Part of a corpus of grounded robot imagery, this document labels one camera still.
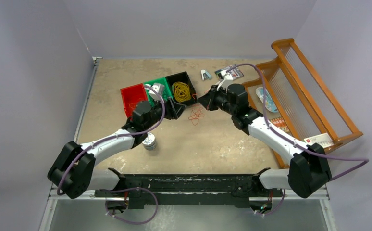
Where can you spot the blue white plastic packet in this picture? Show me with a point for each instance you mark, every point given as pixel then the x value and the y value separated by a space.
pixel 265 97

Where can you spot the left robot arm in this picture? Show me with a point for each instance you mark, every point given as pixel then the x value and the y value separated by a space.
pixel 73 170

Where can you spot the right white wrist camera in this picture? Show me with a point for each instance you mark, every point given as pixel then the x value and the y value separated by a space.
pixel 226 79

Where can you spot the black plastic bin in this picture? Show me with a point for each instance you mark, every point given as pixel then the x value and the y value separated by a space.
pixel 182 88

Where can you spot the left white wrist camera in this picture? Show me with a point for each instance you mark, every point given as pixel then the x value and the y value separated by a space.
pixel 154 92

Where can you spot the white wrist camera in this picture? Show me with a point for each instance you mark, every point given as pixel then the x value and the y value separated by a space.
pixel 154 92
pixel 226 79

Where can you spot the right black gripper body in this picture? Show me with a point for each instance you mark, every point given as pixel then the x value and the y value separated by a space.
pixel 221 100

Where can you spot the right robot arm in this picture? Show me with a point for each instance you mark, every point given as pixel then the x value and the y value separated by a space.
pixel 308 166

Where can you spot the round blue white tin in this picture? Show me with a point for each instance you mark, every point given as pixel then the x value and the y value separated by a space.
pixel 149 143

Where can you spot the green plastic bin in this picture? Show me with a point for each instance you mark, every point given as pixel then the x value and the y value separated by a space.
pixel 166 92

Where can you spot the marker pen pack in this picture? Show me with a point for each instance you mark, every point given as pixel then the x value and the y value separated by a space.
pixel 234 72

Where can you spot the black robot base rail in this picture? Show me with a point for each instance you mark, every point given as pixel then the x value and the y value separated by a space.
pixel 238 190

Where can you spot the wooden rack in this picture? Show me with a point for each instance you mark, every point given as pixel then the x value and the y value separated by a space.
pixel 303 99

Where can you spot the white red cardboard box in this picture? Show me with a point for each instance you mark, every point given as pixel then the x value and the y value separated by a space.
pixel 324 140

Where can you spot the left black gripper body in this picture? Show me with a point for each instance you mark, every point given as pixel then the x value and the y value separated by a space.
pixel 157 111

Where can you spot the red plastic bin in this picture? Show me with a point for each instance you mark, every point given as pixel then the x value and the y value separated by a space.
pixel 131 96

